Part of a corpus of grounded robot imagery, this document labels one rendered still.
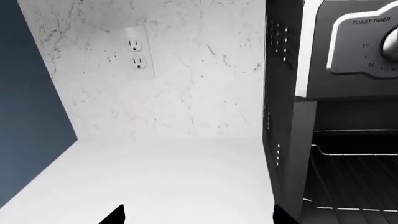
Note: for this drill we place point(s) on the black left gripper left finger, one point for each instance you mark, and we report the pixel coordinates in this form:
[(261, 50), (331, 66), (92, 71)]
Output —
[(115, 216)]

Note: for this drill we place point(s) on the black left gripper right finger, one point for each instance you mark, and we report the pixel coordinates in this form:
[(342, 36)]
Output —
[(281, 217)]

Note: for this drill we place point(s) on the silver toaster oven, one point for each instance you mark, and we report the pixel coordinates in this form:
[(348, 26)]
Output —
[(314, 98)]

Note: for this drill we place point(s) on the toast timer knob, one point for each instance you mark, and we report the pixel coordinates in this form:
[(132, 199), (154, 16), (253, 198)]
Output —
[(390, 44)]

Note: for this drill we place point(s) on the white wall power outlet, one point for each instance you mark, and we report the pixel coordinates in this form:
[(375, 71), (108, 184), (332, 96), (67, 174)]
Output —
[(137, 53)]

